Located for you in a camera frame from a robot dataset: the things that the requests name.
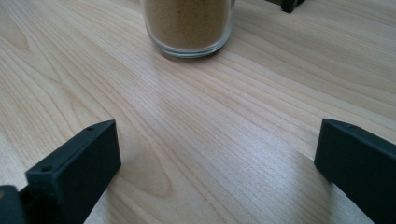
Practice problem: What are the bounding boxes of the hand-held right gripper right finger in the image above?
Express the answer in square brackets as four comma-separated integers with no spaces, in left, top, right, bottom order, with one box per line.
[313,118,396,224]

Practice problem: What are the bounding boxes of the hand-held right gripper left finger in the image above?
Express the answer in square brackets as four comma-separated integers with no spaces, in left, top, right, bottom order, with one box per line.
[25,119,122,224]

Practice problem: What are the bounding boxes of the black metal shelf rack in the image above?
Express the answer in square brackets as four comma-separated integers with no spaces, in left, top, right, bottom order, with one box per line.
[264,0,306,14]

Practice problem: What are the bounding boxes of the glass jar brown powder white lid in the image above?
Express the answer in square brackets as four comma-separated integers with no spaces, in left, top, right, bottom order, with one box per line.
[140,0,235,59]

